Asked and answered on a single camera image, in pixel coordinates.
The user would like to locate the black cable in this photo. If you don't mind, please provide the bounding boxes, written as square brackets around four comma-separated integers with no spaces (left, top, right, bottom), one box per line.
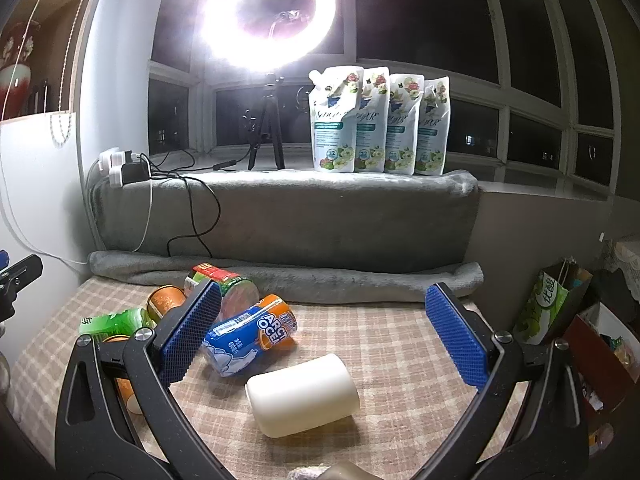
[139,148,252,259]

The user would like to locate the white power strip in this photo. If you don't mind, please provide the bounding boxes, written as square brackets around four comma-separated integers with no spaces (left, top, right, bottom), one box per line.
[98,148,132,188]

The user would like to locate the red cardboard box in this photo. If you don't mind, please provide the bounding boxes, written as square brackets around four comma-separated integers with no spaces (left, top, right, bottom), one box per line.
[564,302,639,427]

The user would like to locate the green paper shopping bag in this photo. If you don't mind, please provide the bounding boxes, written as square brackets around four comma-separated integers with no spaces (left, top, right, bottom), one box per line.
[513,258,592,344]

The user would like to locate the green label plastic bottle cup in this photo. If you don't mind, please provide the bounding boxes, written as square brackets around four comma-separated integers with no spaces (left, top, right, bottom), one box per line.
[78,308,156,340]

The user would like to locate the white refill pouch with spout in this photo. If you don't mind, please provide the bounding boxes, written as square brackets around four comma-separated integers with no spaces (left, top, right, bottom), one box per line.
[308,65,363,174]

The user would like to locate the checkered beige table cloth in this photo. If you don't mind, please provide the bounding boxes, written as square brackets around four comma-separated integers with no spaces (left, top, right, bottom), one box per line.
[8,278,477,479]

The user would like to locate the grey plush blanket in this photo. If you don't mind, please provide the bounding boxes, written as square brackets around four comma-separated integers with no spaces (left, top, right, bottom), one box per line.
[89,170,484,304]

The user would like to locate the blue orange label bottle cup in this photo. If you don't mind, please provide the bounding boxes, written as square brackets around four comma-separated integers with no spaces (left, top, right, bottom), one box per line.
[202,295,297,377]

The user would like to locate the black power adapter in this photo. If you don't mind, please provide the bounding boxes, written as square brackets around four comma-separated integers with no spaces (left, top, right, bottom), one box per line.
[120,158,151,185]

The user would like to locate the black tripod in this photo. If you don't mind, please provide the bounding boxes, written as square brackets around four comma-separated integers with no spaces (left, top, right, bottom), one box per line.
[243,74,285,170]

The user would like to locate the white bead curtain cord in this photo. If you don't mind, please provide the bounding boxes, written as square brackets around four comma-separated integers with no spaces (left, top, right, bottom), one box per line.
[48,0,117,149]

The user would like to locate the white plastic cup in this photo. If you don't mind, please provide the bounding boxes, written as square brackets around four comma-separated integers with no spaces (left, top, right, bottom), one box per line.
[245,353,360,439]

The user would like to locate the white cable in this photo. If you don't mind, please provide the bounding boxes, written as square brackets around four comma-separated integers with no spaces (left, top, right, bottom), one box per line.
[130,156,154,255]

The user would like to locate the white lace cloth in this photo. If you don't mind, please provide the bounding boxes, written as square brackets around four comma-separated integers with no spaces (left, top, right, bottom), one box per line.
[612,237,640,299]

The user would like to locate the red white ceramic vase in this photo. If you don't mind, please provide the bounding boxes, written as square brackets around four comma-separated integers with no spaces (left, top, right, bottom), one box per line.
[0,20,40,120]

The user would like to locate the white ring light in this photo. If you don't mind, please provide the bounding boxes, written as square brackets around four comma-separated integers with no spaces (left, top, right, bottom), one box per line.
[198,0,336,74]

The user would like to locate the orange patterned paper cup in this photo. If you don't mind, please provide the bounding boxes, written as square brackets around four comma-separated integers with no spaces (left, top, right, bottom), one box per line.
[146,285,186,323]

